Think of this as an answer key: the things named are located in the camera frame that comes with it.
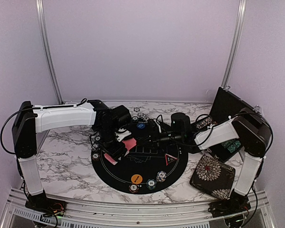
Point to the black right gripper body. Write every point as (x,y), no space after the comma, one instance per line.
(177,137)

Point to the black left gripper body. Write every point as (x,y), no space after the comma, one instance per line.
(107,141)

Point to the green fifty poker chip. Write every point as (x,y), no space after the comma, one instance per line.
(135,119)

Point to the black white poker chip stack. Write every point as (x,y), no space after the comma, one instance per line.
(95,147)

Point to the red triangular marker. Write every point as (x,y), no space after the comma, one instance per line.
(170,159)

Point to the red card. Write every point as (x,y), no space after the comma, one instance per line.
(129,144)

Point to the blue small blind button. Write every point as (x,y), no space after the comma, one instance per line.
(140,125)

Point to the red poker chip stack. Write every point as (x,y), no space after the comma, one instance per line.
(95,156)

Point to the blue orange chip stack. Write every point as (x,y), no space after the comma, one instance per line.
(161,176)

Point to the orange big blind button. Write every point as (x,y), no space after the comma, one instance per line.
(136,179)

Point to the red playing card deck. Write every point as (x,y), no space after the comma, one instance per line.
(110,159)

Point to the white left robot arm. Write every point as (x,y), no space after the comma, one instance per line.
(32,119)

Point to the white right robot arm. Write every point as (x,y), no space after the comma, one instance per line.
(234,154)

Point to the blue orange chips on marble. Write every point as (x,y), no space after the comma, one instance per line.
(143,118)

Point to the round black poker mat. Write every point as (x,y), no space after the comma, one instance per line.
(143,159)

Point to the floral fabric pouch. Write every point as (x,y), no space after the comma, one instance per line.
(213,177)

